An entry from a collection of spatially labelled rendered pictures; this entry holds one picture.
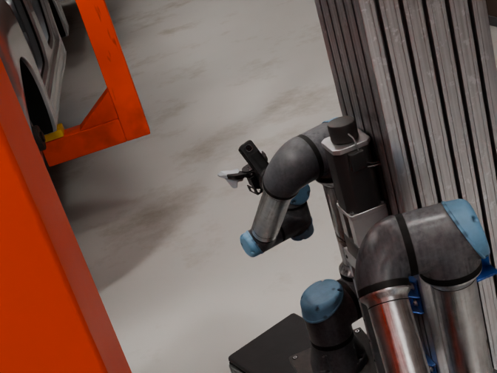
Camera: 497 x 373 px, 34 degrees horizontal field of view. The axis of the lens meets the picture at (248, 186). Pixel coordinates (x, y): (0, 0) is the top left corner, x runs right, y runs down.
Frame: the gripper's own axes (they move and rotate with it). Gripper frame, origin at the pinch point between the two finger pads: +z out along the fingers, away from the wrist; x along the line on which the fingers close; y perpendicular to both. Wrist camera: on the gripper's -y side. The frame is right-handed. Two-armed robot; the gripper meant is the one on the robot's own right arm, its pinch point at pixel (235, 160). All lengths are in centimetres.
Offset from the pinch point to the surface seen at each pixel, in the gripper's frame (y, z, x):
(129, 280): 122, 195, -17
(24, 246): -71, -133, -75
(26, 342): -61, -132, -81
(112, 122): 61, 268, 35
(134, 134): 75, 264, 43
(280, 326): 91, 36, 1
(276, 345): 89, 27, -7
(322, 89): 154, 332, 219
